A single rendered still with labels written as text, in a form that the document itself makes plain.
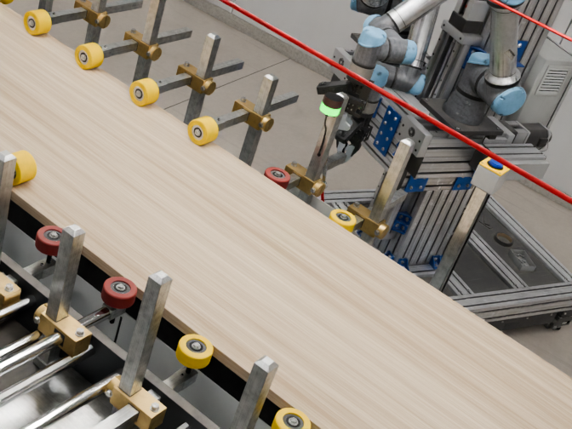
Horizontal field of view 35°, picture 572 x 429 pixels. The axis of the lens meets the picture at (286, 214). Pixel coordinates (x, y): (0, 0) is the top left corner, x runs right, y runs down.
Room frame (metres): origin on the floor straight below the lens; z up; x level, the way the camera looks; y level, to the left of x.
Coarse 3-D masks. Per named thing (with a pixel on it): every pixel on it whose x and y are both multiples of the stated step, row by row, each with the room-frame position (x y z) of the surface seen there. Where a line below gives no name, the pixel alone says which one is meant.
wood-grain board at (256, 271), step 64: (0, 64) 2.50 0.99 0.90; (64, 64) 2.64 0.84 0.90; (0, 128) 2.15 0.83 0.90; (64, 128) 2.27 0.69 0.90; (128, 128) 2.39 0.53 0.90; (64, 192) 1.96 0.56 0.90; (128, 192) 2.06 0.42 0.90; (192, 192) 2.17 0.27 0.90; (256, 192) 2.29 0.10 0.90; (128, 256) 1.80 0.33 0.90; (192, 256) 1.89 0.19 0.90; (256, 256) 1.98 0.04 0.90; (320, 256) 2.08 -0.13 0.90; (384, 256) 2.19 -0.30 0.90; (192, 320) 1.65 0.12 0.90; (256, 320) 1.73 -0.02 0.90; (320, 320) 1.81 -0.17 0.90; (384, 320) 1.90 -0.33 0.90; (448, 320) 2.00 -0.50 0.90; (320, 384) 1.59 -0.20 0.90; (384, 384) 1.67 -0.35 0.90; (448, 384) 1.75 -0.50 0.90; (512, 384) 1.83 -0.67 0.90
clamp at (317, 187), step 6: (288, 168) 2.56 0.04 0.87; (294, 168) 2.56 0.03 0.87; (300, 168) 2.57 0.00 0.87; (300, 174) 2.53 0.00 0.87; (300, 180) 2.53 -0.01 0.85; (306, 180) 2.52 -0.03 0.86; (312, 180) 2.52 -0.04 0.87; (318, 180) 2.53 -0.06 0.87; (300, 186) 2.53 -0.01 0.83; (306, 186) 2.52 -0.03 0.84; (312, 186) 2.51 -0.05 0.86; (318, 186) 2.51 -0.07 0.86; (324, 186) 2.54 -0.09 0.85; (306, 192) 2.52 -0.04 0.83; (312, 192) 2.50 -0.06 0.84; (318, 192) 2.52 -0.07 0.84
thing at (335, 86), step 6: (318, 84) 2.64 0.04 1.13; (324, 84) 2.63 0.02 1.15; (330, 84) 2.63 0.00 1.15; (336, 84) 2.62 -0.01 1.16; (342, 84) 2.61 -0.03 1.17; (348, 84) 2.61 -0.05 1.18; (318, 90) 2.62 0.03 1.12; (324, 90) 2.62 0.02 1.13; (330, 90) 2.61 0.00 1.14; (336, 90) 2.61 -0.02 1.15; (342, 90) 2.61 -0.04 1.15; (348, 90) 2.61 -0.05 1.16
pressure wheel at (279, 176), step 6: (270, 168) 2.44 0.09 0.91; (276, 168) 2.45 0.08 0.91; (264, 174) 2.41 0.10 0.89; (270, 174) 2.40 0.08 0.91; (276, 174) 2.42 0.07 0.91; (282, 174) 2.43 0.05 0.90; (288, 174) 2.44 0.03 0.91; (276, 180) 2.38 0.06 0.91; (282, 180) 2.39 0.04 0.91; (288, 180) 2.41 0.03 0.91; (282, 186) 2.39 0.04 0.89
